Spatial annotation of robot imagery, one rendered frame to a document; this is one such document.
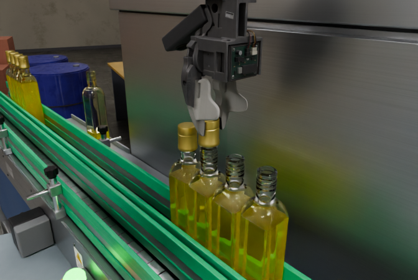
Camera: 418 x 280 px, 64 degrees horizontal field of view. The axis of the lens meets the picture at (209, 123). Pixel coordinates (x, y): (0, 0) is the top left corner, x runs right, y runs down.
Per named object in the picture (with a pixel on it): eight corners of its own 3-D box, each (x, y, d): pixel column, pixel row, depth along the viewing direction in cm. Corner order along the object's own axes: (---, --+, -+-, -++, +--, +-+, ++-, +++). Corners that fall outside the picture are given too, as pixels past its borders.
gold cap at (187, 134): (199, 144, 61) (199, 122, 60) (194, 153, 58) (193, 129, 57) (181, 142, 62) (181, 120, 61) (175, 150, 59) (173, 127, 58)
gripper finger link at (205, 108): (208, 147, 47) (216, 83, 45) (182, 135, 52) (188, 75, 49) (224, 144, 50) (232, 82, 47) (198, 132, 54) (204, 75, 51)
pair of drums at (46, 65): (88, 119, 396) (79, 50, 367) (104, 156, 305) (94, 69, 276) (25, 128, 369) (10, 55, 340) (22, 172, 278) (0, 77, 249)
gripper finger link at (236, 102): (241, 137, 52) (236, 81, 48) (215, 127, 56) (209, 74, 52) (254, 129, 54) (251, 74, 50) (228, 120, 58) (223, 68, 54)
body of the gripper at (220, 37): (223, 88, 44) (225, -12, 40) (183, 76, 50) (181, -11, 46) (261, 78, 49) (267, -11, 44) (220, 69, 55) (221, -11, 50)
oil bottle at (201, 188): (229, 270, 65) (232, 172, 57) (208, 285, 61) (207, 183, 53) (209, 254, 69) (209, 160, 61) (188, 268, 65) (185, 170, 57)
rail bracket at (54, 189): (68, 218, 80) (60, 168, 75) (36, 232, 75) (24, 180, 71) (62, 211, 83) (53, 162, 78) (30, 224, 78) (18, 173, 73)
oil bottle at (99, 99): (111, 144, 118) (102, 71, 109) (97, 150, 114) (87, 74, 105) (102, 140, 122) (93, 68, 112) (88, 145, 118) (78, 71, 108)
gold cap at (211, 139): (224, 143, 55) (224, 118, 54) (208, 149, 53) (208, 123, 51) (209, 137, 58) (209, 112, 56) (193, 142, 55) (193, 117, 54)
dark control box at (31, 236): (55, 245, 90) (50, 218, 87) (23, 260, 84) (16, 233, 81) (45, 230, 95) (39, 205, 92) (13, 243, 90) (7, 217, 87)
